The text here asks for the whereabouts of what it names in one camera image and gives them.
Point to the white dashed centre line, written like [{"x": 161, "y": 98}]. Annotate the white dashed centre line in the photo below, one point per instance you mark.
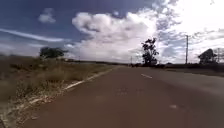
[{"x": 146, "y": 76}]

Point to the tall dark tree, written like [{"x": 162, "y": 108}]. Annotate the tall dark tree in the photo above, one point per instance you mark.
[{"x": 149, "y": 53}]

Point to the reddish asphalt road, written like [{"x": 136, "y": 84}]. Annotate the reddish asphalt road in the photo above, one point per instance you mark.
[{"x": 133, "y": 100}]

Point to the bushy dark tree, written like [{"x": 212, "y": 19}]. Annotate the bushy dark tree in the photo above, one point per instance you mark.
[{"x": 51, "y": 52}]

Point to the utility pole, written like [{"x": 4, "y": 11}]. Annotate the utility pole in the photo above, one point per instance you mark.
[{"x": 186, "y": 50}]

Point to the broad dark tree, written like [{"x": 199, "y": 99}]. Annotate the broad dark tree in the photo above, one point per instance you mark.
[{"x": 207, "y": 57}]

